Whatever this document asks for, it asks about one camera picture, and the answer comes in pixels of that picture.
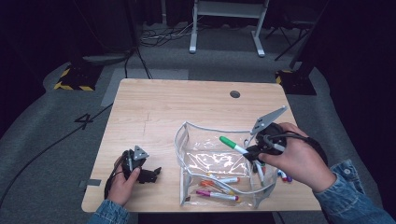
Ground bundle of floor cables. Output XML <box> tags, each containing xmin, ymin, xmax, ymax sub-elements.
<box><xmin>139</xmin><ymin>22</ymin><xmax>195</xmax><ymax>48</ymax></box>

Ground black cable by stand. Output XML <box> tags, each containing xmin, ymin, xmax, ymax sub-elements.
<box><xmin>123</xmin><ymin>46</ymin><xmax>152</xmax><ymax>79</ymax></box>

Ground person's right hand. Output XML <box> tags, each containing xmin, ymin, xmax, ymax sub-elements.
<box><xmin>258</xmin><ymin>121</ymin><xmax>338</xmax><ymax>194</ymax></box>

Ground black hand-held gripper cable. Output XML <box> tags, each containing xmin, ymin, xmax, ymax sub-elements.
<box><xmin>266</xmin><ymin>132</ymin><xmax>329</xmax><ymax>166</ymax></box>
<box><xmin>104</xmin><ymin>149</ymin><xmax>131</xmax><ymax>200</ymax></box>

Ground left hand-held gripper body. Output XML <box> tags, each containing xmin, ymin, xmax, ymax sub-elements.
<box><xmin>120</xmin><ymin>145</ymin><xmax>150</xmax><ymax>182</ymax></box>

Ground set of coloured markers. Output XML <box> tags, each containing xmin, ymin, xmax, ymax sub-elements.
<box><xmin>195</xmin><ymin>158</ymin><xmax>294</xmax><ymax>203</ymax></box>

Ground white metal table frame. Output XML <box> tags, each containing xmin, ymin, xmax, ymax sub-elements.
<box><xmin>189</xmin><ymin>0</ymin><xmax>270</xmax><ymax>58</ymax></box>

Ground black folding stand legs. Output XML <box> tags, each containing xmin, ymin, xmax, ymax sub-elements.
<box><xmin>264</xmin><ymin>24</ymin><xmax>316</xmax><ymax>62</ymax></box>

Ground dark stand with grey base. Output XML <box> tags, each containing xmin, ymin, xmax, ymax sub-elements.
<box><xmin>82</xmin><ymin>0</ymin><xmax>138</xmax><ymax>66</ymax></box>

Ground grey tape strip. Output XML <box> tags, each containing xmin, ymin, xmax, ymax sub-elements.
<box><xmin>78</xmin><ymin>178</ymin><xmax>102</xmax><ymax>189</ymax></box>

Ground long black floor cable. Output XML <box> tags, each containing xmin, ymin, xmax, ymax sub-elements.
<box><xmin>0</xmin><ymin>103</ymin><xmax>114</xmax><ymax>209</ymax></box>

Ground green marker pen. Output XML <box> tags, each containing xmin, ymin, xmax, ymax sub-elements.
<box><xmin>219</xmin><ymin>135</ymin><xmax>251</xmax><ymax>156</ymax></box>

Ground dark slanted stand post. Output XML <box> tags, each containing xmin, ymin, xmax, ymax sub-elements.
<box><xmin>289</xmin><ymin>0</ymin><xmax>332</xmax><ymax>71</ymax></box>

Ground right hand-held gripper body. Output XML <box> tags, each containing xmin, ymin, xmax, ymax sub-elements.
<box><xmin>247</xmin><ymin>105</ymin><xmax>289</xmax><ymax>157</ymax></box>

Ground clear plastic bag white trim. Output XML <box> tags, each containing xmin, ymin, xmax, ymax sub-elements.
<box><xmin>173</xmin><ymin>120</ymin><xmax>280</xmax><ymax>210</ymax></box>

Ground person's left hand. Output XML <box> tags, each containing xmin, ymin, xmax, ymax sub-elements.
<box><xmin>106</xmin><ymin>154</ymin><xmax>142</xmax><ymax>207</ymax></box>

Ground black yellow striped base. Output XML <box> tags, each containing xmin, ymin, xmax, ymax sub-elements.
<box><xmin>275</xmin><ymin>68</ymin><xmax>318</xmax><ymax>96</ymax></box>
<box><xmin>53</xmin><ymin>62</ymin><xmax>104</xmax><ymax>92</ymax></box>

